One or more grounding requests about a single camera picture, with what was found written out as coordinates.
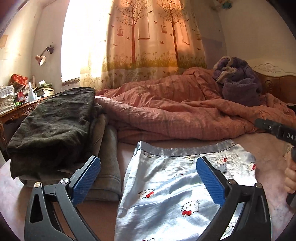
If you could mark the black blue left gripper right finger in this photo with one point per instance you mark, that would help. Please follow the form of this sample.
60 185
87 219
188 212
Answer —
243 212

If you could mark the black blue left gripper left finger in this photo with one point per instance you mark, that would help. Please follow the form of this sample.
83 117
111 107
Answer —
41 221

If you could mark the light blue satin kitty pants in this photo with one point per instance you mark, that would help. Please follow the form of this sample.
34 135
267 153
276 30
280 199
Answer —
163 196

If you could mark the person's right hand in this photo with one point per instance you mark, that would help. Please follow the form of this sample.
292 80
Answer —
290 177

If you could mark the wooden carved headboard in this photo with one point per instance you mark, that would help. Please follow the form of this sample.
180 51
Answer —
277 77

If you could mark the grey folded garment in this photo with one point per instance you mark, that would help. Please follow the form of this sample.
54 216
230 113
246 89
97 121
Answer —
103 144

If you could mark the purple fleece blanket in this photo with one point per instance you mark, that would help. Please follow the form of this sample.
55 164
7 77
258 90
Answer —
239 82

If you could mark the dark green folded garment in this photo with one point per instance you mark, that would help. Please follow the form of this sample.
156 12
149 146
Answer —
55 135

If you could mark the pink checked quilt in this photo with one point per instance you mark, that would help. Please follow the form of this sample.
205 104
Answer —
187 106

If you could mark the carved wooden desk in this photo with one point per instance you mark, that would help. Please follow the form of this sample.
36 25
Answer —
16 113

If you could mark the stack of books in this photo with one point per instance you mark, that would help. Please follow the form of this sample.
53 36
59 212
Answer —
44 90

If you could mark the stack of papers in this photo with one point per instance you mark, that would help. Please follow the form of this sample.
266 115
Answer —
7 101

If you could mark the tree print curtain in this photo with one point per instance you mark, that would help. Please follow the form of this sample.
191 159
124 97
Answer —
129 41

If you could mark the pink wall lamp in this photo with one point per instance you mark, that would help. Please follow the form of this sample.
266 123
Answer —
41 58

